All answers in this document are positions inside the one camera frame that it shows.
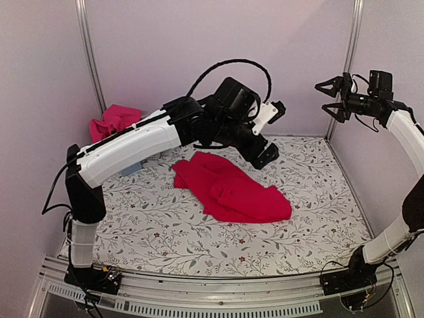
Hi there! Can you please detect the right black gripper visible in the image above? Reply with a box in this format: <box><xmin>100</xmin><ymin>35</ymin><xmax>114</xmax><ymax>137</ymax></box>
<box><xmin>315</xmin><ymin>76</ymin><xmax>377</xmax><ymax>123</ymax></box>

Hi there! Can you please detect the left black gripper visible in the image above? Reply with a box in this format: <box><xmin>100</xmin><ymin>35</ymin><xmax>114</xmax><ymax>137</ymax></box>
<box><xmin>213</xmin><ymin>115</ymin><xmax>279</xmax><ymax>168</ymax></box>

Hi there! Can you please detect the red t-shirt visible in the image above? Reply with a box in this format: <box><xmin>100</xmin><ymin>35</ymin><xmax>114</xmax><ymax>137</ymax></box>
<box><xmin>172</xmin><ymin>152</ymin><xmax>292</xmax><ymax>224</ymax></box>

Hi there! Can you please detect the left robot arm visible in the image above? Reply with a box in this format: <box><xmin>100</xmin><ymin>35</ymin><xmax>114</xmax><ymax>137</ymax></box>
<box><xmin>65</xmin><ymin>77</ymin><xmax>286</xmax><ymax>288</ymax></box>

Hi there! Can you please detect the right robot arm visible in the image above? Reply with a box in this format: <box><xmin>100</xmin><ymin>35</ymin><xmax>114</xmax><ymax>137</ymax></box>
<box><xmin>315</xmin><ymin>70</ymin><xmax>423</xmax><ymax>289</ymax></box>

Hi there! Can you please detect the light blue cloth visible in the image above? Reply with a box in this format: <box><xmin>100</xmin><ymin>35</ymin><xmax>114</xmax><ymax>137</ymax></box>
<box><xmin>120</xmin><ymin>160</ymin><xmax>146</xmax><ymax>177</ymax></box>

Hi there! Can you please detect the floral tablecloth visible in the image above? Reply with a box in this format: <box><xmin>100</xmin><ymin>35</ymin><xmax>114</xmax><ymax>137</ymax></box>
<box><xmin>93</xmin><ymin>136</ymin><xmax>370</xmax><ymax>277</ymax></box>

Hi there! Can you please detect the pink garment in basket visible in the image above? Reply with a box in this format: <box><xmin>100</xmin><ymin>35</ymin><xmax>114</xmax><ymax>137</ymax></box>
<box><xmin>89</xmin><ymin>105</ymin><xmax>142</xmax><ymax>143</ymax></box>

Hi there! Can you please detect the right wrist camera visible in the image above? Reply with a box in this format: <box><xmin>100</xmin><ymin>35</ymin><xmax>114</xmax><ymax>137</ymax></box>
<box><xmin>350</xmin><ymin>74</ymin><xmax>358</xmax><ymax>93</ymax></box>

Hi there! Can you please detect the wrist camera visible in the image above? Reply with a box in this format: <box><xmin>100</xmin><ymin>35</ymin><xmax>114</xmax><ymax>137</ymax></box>
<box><xmin>350</xmin><ymin>74</ymin><xmax>358</xmax><ymax>93</ymax></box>
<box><xmin>252</xmin><ymin>101</ymin><xmax>286</xmax><ymax>136</ymax></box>

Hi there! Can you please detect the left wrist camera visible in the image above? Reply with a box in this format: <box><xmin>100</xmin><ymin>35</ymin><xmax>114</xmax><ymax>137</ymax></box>
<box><xmin>252</xmin><ymin>101</ymin><xmax>286</xmax><ymax>136</ymax></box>

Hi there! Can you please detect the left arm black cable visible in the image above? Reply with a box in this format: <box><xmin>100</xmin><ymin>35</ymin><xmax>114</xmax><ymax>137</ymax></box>
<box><xmin>187</xmin><ymin>58</ymin><xmax>272</xmax><ymax>103</ymax></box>

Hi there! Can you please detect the right aluminium frame post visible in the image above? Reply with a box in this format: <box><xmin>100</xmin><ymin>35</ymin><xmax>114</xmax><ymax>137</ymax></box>
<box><xmin>324</xmin><ymin>0</ymin><xmax>364</xmax><ymax>140</ymax></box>

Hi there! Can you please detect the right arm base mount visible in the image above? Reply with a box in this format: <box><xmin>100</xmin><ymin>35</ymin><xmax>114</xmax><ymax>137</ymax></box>
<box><xmin>319</xmin><ymin>246</ymin><xmax>378</xmax><ymax>295</ymax></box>

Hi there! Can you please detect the front aluminium rail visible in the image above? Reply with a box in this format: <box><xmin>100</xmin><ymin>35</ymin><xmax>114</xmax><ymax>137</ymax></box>
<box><xmin>28</xmin><ymin>257</ymin><xmax>418</xmax><ymax>317</ymax></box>

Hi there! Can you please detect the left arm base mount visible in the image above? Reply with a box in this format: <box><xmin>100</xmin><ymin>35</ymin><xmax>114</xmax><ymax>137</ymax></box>
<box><xmin>64</xmin><ymin>264</ymin><xmax>122</xmax><ymax>295</ymax></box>

